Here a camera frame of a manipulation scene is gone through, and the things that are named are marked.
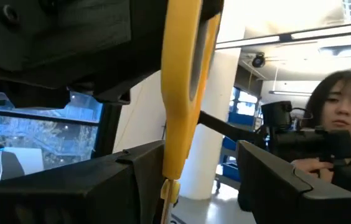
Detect blue storage cart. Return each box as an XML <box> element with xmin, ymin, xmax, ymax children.
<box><xmin>215</xmin><ymin>136</ymin><xmax>259</xmax><ymax>190</ymax></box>

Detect person's hand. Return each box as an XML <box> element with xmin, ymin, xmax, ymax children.
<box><xmin>290</xmin><ymin>157</ymin><xmax>335</xmax><ymax>184</ymax></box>

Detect person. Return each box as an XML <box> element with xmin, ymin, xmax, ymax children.
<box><xmin>290</xmin><ymin>68</ymin><xmax>351</xmax><ymax>187</ymax></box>

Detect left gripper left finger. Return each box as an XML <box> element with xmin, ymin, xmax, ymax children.
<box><xmin>0</xmin><ymin>139</ymin><xmax>167</xmax><ymax>224</ymax></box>

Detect white round column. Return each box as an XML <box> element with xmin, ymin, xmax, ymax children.
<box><xmin>180</xmin><ymin>49</ymin><xmax>246</xmax><ymax>200</ymax></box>

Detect large glass window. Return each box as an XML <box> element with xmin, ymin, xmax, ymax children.
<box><xmin>0</xmin><ymin>90</ymin><xmax>103</xmax><ymax>175</ymax></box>

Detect long ceiling light fixture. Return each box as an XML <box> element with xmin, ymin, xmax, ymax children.
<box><xmin>215</xmin><ymin>21</ymin><xmax>351</xmax><ymax>50</ymax></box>
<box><xmin>268</xmin><ymin>90</ymin><xmax>313</xmax><ymax>97</ymax></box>

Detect yellow handled scissors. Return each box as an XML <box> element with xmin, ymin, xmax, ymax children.
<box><xmin>159</xmin><ymin>0</ymin><xmax>223</xmax><ymax>224</ymax></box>

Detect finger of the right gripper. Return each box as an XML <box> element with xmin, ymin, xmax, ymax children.
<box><xmin>200</xmin><ymin>0</ymin><xmax>225</xmax><ymax>23</ymax></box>

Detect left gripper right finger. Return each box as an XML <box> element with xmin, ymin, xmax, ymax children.
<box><xmin>236</xmin><ymin>139</ymin><xmax>351</xmax><ymax>224</ymax></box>

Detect black ceiling camera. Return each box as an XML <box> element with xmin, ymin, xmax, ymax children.
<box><xmin>251</xmin><ymin>52</ymin><xmax>266</xmax><ymax>68</ymax></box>

